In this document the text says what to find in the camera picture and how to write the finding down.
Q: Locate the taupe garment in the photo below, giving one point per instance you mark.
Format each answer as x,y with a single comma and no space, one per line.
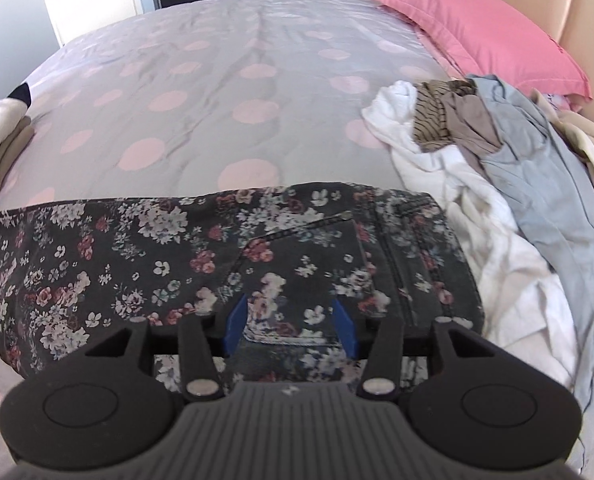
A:
472,125

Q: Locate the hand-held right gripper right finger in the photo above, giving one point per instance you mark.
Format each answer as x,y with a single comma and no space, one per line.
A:
346,326

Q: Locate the dark floral pants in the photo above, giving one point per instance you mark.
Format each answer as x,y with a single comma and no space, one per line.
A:
127,260

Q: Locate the white crumpled garment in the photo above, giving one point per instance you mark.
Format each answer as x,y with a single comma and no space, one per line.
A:
477,240

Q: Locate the light blue garment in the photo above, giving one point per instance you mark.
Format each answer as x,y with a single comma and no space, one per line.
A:
552,185

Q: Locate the brown striped garment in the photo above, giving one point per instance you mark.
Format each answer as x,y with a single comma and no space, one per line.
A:
429,120

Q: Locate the grey pink-dotted bedspread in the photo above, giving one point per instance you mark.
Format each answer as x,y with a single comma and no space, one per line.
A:
202,75

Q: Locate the pink pillow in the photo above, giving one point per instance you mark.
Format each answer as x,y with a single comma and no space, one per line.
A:
477,25

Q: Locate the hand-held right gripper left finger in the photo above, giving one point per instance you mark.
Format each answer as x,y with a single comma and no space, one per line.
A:
237,325

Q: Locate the beige folded garment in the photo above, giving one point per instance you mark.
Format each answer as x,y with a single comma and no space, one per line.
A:
7,165

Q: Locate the beige headboard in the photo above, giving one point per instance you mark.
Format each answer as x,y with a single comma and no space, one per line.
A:
552,0

